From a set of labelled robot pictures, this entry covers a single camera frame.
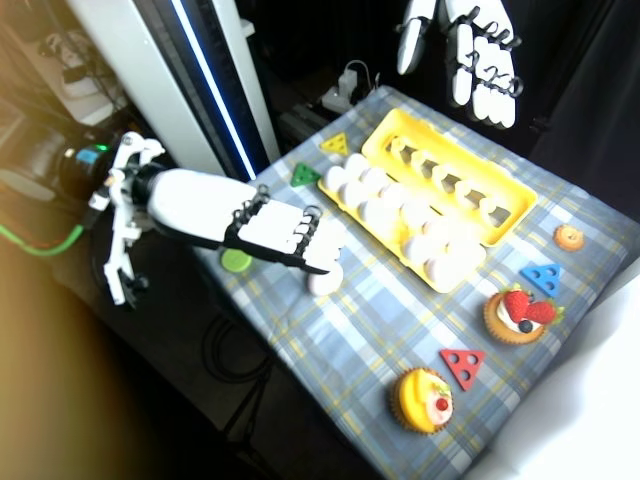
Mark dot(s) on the red triangle block with holes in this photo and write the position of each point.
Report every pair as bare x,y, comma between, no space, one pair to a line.
457,370

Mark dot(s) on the toy yellow cream cupcake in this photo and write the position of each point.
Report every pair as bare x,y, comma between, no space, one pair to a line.
420,400

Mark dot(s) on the tan toy biscuit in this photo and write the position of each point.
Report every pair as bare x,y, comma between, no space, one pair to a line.
569,237

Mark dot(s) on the blue plaid table cloth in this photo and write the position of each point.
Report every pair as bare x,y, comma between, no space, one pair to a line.
360,340

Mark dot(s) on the green round disc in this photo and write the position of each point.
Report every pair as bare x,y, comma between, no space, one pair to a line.
235,261

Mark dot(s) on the toy strawberry cupcake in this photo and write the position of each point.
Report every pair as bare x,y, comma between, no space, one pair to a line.
517,312

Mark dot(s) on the white power strip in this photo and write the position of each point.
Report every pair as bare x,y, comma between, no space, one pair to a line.
345,87

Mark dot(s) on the green triangle block with holes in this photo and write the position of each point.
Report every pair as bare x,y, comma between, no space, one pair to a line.
305,176

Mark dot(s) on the yellow egg carton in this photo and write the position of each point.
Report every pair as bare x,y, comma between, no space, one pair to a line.
450,150

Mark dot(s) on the white robot body column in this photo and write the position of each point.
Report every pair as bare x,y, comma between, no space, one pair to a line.
150,75

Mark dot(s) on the white toy egg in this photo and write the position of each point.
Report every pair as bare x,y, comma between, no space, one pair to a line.
465,251
420,214
419,250
442,232
377,179
354,194
357,162
376,214
325,285
334,176
441,271
398,196

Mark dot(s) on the black backdrop curtain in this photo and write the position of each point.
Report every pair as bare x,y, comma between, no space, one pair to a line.
590,100

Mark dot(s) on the yellow triangle block with holes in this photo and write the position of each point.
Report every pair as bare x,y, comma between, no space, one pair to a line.
336,146

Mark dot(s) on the blue triangle block with holes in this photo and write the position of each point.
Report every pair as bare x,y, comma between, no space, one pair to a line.
535,274

